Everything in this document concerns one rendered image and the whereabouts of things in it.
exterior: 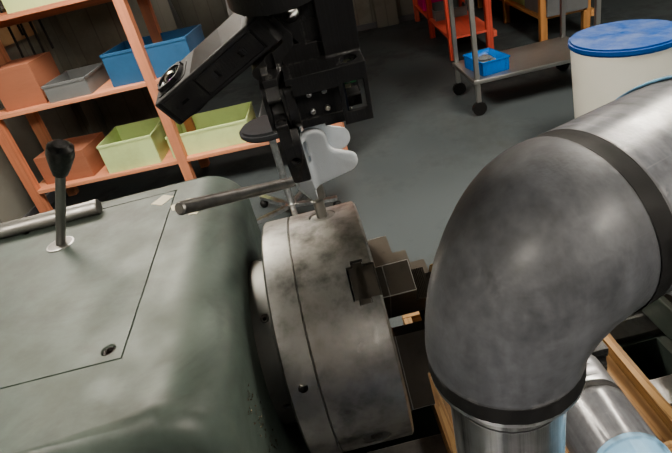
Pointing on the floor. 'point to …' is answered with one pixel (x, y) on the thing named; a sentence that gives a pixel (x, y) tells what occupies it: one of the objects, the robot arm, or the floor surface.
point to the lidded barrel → (617, 60)
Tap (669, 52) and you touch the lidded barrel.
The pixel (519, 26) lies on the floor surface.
